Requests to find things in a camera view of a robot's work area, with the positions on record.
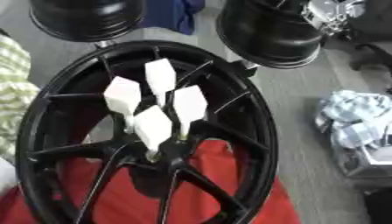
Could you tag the green white striped cloth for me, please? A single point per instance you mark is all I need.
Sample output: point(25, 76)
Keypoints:
point(13, 93)

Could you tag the silver metal robot arm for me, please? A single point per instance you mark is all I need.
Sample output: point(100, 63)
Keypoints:
point(334, 13)

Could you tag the black spoked wheel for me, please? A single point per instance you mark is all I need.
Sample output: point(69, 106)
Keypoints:
point(245, 122)

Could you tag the blue white checked cloth bundle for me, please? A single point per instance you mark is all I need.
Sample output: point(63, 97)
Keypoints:
point(352, 116)

